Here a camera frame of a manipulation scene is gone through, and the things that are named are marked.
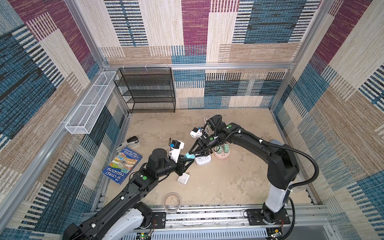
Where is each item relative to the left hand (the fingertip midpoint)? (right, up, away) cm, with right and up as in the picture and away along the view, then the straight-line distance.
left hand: (191, 156), depth 72 cm
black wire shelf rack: (-32, +41, +37) cm, 64 cm away
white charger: (-4, -15, +12) cm, 19 cm away
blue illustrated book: (-41, -9, +17) cm, 46 cm away
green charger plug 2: (+20, +1, +19) cm, 28 cm away
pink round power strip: (+19, -4, +21) cm, 29 cm away
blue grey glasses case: (+56, +4, +29) cm, 63 cm away
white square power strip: (+7, -6, +19) cm, 21 cm away
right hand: (+1, 0, -2) cm, 2 cm away
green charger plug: (+17, 0, +19) cm, 25 cm away
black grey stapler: (-40, +4, +27) cm, 48 cm away
